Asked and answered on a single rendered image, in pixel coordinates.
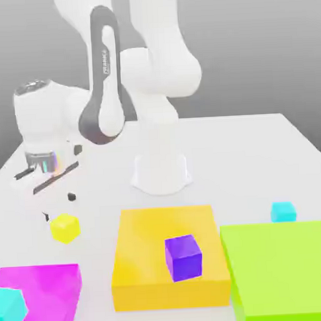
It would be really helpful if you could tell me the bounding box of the small yellow cube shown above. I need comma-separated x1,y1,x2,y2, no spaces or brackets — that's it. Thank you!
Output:
49,212,82,246

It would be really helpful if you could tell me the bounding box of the large orange box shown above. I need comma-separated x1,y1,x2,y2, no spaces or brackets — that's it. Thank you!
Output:
107,203,233,313

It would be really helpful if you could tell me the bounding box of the small purple cube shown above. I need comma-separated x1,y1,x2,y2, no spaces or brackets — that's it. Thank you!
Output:
164,233,205,283

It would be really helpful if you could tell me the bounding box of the large green box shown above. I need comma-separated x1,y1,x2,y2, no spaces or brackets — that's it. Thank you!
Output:
219,220,321,321

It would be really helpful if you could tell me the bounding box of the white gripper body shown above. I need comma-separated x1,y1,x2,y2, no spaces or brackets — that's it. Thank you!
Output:
26,156,86,207

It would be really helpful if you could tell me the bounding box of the small cyan cube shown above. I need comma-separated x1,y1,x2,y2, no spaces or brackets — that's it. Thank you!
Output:
269,201,298,224
0,285,29,321

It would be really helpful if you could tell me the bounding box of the large magenta box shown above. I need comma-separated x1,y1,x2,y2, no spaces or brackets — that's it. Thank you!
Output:
0,263,84,321

